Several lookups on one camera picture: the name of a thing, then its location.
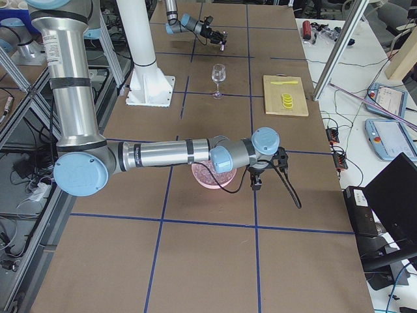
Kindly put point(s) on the plastic bag with parts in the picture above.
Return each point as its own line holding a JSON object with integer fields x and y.
{"x": 325, "y": 32}

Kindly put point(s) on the pink bowl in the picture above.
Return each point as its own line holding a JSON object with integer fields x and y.
{"x": 211, "y": 181}

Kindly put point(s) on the pile of clear ice cubes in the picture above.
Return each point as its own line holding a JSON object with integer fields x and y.
{"x": 205, "y": 172}

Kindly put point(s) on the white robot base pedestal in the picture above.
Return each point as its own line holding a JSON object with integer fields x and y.
{"x": 148, "y": 85}

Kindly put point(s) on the black monitor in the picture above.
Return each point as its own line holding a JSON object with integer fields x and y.
{"x": 392, "y": 197}

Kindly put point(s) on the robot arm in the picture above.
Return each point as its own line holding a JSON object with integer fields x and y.
{"x": 200, "y": 28}
{"x": 86, "y": 160}

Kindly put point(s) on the steel double jigger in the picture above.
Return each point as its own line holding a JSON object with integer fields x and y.
{"x": 223, "y": 40}

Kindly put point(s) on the blue teach pendant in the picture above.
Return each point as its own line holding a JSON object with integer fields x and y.
{"x": 389, "y": 138}
{"x": 390, "y": 98}

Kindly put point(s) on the blue teach pendant far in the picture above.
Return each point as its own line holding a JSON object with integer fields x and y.
{"x": 390, "y": 98}

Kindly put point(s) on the wooden plank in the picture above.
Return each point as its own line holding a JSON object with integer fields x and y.
{"x": 403, "y": 60}

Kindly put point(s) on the blue teach pendant near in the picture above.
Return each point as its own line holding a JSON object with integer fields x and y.
{"x": 389, "y": 138}

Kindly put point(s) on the black box device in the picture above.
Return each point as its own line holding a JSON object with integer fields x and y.
{"x": 360, "y": 214}

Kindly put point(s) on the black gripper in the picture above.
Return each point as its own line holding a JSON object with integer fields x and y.
{"x": 256, "y": 170}
{"x": 207, "y": 32}

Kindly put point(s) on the yellow plastic knife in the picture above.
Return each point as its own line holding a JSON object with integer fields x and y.
{"x": 288, "y": 82}

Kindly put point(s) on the red cylinder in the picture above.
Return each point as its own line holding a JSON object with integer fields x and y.
{"x": 306, "y": 30}

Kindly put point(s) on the clear wine glass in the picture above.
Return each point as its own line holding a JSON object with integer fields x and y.
{"x": 218, "y": 76}

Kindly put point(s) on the bamboo cutting board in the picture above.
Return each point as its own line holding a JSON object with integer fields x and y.
{"x": 273, "y": 99}

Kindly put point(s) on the aluminium frame post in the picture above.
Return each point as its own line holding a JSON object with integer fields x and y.
{"x": 347, "y": 31}

